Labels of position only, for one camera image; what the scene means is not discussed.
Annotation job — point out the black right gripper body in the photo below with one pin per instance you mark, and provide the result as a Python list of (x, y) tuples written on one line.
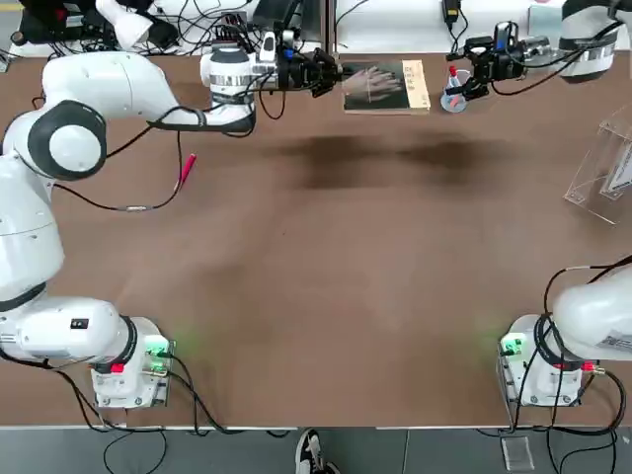
[(506, 64)]

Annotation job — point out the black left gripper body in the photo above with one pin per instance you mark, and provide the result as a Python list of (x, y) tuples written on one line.
[(296, 71)]

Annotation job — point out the dark teal hand-cover book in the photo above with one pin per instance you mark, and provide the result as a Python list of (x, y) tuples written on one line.
[(385, 89)]

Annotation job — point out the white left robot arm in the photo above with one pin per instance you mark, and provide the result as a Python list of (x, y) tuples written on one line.
[(123, 84)]

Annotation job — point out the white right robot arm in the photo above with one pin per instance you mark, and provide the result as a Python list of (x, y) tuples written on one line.
[(587, 316)]

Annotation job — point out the clear acrylic storage rack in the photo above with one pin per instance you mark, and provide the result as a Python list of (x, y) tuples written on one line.
[(592, 173)]

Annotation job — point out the blue and white cover book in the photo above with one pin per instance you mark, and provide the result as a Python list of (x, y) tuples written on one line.
[(622, 173)]

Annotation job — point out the clear plastic pen cup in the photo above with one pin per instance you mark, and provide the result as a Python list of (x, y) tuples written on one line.
[(451, 101)]

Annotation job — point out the black adapter with yellow label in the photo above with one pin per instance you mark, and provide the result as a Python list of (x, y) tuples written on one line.
[(451, 10)]

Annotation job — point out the pink marker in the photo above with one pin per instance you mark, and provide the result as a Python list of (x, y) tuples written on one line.
[(187, 168)]

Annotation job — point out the person's black and white shoe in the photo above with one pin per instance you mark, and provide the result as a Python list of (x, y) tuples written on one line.
[(332, 469), (310, 449)]

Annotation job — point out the clear acrylic plate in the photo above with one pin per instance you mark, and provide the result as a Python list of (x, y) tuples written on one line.
[(517, 453)]

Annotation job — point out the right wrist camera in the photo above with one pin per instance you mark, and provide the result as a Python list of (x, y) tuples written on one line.
[(506, 34)]

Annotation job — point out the aluminium divider post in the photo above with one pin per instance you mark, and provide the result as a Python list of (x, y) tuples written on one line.
[(328, 24)]

